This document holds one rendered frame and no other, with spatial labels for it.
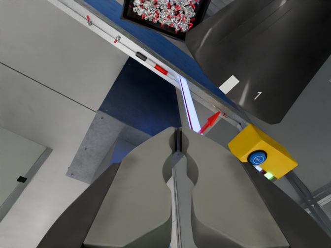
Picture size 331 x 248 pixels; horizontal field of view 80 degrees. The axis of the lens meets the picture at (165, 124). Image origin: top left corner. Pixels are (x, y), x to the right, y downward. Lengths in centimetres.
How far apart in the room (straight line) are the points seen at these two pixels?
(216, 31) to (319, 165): 84
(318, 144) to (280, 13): 84
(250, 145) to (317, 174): 51
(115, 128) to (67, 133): 141
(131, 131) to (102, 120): 9
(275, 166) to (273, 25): 43
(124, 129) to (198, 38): 35
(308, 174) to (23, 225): 311
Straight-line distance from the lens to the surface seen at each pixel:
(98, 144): 65
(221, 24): 36
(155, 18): 65
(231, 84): 37
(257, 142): 59
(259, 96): 38
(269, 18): 36
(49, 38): 170
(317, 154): 111
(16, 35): 181
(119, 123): 59
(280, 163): 67
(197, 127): 41
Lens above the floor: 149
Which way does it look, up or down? 58 degrees down
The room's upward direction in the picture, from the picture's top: 178 degrees clockwise
